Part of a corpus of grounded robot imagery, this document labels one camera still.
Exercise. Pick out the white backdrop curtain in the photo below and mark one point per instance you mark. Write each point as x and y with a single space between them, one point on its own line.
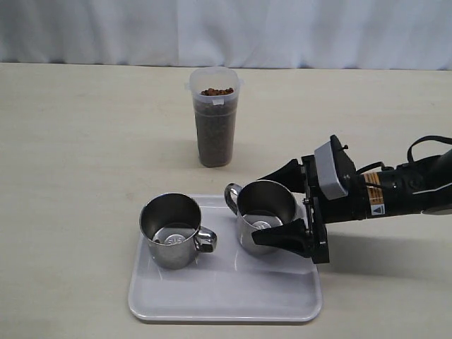
235 34

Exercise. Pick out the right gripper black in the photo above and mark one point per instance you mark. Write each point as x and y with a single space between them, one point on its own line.
291 236

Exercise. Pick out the white rectangular tray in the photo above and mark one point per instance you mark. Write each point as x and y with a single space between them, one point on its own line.
226 285

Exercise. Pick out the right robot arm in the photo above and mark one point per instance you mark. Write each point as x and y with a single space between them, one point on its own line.
414 187

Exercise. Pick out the clear plastic tall cup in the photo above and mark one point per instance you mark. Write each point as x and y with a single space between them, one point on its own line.
215 94

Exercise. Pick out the steel mug with pellets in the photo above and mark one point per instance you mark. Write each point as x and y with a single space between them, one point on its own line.
171 224

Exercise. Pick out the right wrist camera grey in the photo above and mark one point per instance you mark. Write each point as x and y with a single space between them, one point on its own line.
329 182

